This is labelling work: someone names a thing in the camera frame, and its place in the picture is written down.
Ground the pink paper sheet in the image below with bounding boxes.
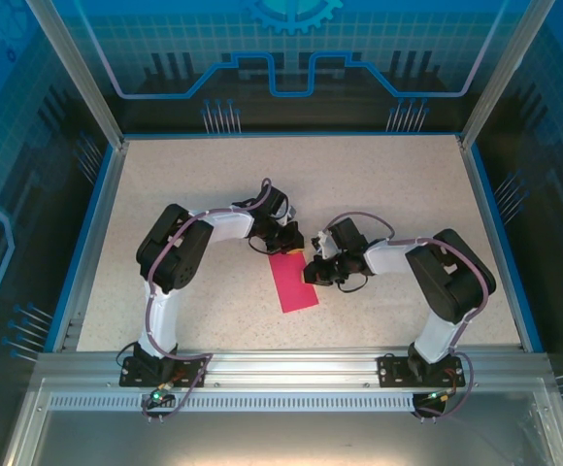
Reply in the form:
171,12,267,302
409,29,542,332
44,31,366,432
268,253,322,314

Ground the right circuit board with LED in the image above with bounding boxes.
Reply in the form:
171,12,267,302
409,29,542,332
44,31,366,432
414,386,457,410

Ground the circuit board with led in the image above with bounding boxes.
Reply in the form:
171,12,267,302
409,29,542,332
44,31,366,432
140,383,175,410
414,386,457,410

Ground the short blue table edge trim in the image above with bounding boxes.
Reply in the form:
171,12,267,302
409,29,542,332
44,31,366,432
43,144,117,353
470,143,546,353

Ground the left circuit board with LED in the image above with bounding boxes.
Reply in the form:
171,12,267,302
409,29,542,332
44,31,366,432
140,383,175,410

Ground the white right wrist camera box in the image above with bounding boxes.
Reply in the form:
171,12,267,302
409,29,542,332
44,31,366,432
310,230,336,258

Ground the aluminium frame rail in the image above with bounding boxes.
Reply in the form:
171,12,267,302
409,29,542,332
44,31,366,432
33,345,554,392

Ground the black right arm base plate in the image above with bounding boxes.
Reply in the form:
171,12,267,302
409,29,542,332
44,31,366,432
377,353,468,388

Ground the slotted aluminium cable duct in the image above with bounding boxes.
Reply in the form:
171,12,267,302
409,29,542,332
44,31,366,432
47,393,460,414

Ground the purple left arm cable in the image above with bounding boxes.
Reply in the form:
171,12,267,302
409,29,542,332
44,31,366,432
141,178,274,424

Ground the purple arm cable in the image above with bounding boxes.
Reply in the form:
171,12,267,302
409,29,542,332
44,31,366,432
322,212,477,424
141,178,274,424

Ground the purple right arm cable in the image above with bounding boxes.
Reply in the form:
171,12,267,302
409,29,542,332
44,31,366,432
322,212,477,424

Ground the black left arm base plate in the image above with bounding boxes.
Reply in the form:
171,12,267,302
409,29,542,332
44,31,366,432
118,355,209,388

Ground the blue printed enclosure panel, gear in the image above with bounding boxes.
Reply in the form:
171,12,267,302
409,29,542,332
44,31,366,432
50,0,525,135

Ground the aluminium frame post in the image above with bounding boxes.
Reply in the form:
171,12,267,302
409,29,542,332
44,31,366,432
458,0,557,150
23,0,130,150

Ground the blue printed enclosure side panel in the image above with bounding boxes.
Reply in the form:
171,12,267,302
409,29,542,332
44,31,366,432
0,0,117,466
465,0,563,466

